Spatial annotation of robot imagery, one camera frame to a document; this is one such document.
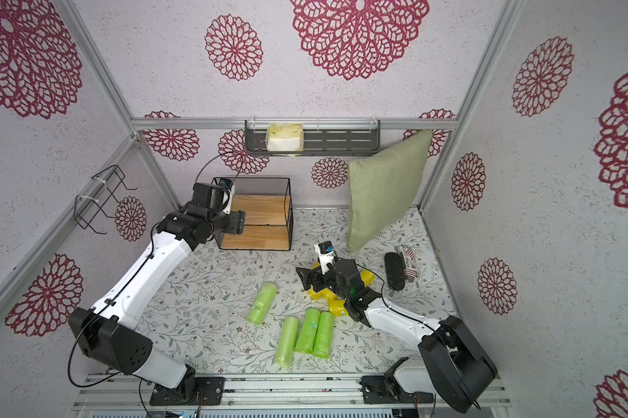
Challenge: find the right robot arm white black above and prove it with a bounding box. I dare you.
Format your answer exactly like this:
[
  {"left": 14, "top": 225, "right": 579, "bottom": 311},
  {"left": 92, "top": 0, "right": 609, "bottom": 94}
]
[{"left": 296, "top": 258, "right": 498, "bottom": 414}]

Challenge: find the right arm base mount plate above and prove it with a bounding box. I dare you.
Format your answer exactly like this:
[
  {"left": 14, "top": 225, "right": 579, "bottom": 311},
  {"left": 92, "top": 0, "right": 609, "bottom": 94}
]
[{"left": 360, "top": 376, "right": 435, "bottom": 404}]

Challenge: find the black wire wooden shelf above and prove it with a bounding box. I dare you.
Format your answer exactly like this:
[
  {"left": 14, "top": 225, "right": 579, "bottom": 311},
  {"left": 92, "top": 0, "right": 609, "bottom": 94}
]
[{"left": 216, "top": 177, "right": 293, "bottom": 251}]

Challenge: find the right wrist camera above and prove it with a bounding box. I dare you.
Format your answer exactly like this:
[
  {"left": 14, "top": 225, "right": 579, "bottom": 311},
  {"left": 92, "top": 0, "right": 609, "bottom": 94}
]
[{"left": 316, "top": 240, "right": 338, "bottom": 275}]

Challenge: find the green bag roll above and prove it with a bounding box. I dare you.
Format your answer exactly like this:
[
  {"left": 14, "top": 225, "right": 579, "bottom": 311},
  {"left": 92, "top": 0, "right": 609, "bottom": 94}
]
[
  {"left": 247, "top": 282, "right": 277, "bottom": 326},
  {"left": 295, "top": 308, "right": 321, "bottom": 354},
  {"left": 312, "top": 312, "right": 335, "bottom": 359},
  {"left": 274, "top": 316, "right": 299, "bottom": 367}
]

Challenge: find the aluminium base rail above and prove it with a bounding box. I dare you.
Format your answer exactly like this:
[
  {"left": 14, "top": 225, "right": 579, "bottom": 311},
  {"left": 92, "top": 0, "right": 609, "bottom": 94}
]
[{"left": 72, "top": 372, "right": 512, "bottom": 411}]

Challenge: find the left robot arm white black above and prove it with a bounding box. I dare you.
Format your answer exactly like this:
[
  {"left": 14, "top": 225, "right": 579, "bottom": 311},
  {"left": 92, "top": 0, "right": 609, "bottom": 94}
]
[{"left": 69, "top": 179, "right": 246, "bottom": 397}]

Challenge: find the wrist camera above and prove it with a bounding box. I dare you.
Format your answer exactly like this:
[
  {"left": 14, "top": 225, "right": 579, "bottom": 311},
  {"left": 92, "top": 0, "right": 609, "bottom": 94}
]
[
  {"left": 218, "top": 178, "right": 235, "bottom": 214},
  {"left": 316, "top": 240, "right": 338, "bottom": 275}
]

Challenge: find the grey wall mounted rack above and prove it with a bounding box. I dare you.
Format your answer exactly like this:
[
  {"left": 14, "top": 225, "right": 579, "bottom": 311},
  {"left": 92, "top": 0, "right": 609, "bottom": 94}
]
[{"left": 244, "top": 119, "right": 381, "bottom": 157}]

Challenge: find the yellow bag roll front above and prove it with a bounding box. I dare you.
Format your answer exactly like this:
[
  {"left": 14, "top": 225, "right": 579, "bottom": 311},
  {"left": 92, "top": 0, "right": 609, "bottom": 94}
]
[{"left": 328, "top": 299, "right": 348, "bottom": 317}]

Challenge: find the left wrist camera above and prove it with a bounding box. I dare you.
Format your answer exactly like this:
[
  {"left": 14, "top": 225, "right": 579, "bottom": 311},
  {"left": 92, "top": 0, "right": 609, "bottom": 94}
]
[{"left": 218, "top": 178, "right": 235, "bottom": 214}]

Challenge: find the white yellow sponge block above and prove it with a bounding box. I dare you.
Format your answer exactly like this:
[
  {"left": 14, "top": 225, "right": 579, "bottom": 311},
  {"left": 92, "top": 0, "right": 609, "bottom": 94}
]
[{"left": 266, "top": 124, "right": 305, "bottom": 153}]

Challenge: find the black oval object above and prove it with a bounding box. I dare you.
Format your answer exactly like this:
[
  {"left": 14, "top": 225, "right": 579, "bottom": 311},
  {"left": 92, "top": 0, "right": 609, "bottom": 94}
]
[{"left": 384, "top": 252, "right": 406, "bottom": 291}]

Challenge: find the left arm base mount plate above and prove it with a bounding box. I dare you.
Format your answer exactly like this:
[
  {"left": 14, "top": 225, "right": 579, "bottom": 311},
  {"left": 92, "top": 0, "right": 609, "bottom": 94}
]
[{"left": 149, "top": 376, "right": 226, "bottom": 407}]

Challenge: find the green cushion pillow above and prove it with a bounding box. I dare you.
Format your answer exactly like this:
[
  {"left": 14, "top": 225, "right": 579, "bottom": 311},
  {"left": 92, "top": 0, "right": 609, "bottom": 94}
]
[{"left": 347, "top": 130, "right": 433, "bottom": 252}]

